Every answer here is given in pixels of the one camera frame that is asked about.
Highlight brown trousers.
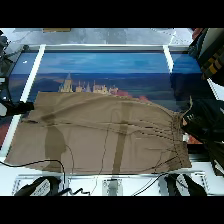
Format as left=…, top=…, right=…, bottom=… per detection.
left=3, top=91, right=194, bottom=175

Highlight heap of clothes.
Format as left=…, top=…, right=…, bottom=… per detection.
left=187, top=27, right=224, bottom=88

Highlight black cable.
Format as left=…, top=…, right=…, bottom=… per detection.
left=132, top=171, right=174, bottom=197
left=0, top=158, right=68, bottom=188
left=63, top=181, right=92, bottom=197

